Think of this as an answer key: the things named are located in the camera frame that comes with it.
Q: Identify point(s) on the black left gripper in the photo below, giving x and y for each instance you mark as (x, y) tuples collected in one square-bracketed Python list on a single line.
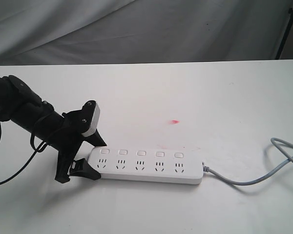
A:
[(68, 139)]

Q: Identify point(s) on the white five-outlet power strip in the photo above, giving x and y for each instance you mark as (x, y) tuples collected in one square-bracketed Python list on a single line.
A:
[(150, 165)]

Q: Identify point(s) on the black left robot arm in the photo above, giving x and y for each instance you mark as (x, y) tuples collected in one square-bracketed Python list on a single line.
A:
[(21, 105)]

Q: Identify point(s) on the grey backdrop cloth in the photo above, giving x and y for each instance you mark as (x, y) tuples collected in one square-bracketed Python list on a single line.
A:
[(57, 32)]

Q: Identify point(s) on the black tripod stand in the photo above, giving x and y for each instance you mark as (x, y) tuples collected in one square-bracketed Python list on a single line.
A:
[(285, 35)]

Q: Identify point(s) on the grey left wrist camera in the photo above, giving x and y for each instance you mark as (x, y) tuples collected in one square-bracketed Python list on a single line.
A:
[(90, 118)]

